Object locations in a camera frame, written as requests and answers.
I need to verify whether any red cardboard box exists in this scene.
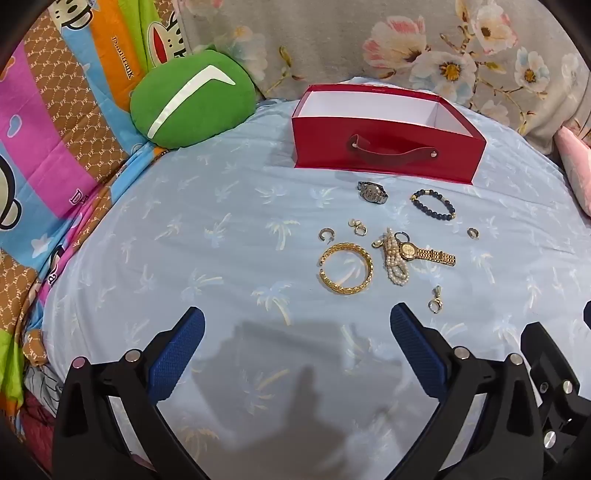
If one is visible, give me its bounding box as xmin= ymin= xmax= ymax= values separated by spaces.
xmin=291 ymin=84 xmax=488 ymax=186

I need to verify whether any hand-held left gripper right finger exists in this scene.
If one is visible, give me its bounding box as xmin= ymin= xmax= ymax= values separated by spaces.
xmin=389 ymin=302 xmax=550 ymax=480

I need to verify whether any green round pillow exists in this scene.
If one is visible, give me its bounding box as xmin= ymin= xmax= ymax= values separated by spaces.
xmin=130 ymin=47 xmax=257 ymax=150

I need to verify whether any dark bead bracelet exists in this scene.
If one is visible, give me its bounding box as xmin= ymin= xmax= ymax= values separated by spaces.
xmin=410 ymin=188 xmax=457 ymax=220

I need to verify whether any pearl bracelet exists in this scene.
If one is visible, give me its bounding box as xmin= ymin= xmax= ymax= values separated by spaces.
xmin=372 ymin=227 xmax=411 ymax=286

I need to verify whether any pink pillow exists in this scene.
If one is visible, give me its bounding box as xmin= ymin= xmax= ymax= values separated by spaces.
xmin=554 ymin=127 xmax=591 ymax=210

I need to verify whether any gold wristwatch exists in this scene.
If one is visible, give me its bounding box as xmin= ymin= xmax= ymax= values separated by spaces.
xmin=398 ymin=240 xmax=457 ymax=267

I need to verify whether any silver wristwatch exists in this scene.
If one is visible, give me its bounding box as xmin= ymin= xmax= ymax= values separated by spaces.
xmin=357 ymin=181 xmax=389 ymax=205

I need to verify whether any grey floral blanket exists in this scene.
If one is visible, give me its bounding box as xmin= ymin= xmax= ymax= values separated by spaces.
xmin=178 ymin=0 xmax=591 ymax=155

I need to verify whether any light blue bed sheet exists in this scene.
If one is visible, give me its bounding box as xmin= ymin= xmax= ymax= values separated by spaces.
xmin=41 ymin=99 xmax=591 ymax=480

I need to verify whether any gold bangle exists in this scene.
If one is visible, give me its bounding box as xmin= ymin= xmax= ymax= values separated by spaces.
xmin=318 ymin=242 xmax=374 ymax=292

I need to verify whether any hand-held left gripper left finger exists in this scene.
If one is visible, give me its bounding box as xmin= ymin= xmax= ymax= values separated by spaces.
xmin=52 ymin=306 xmax=208 ymax=480

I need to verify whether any colourful cartoon printed blanket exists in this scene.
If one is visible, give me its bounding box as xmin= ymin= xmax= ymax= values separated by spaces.
xmin=0 ymin=0 xmax=195 ymax=462

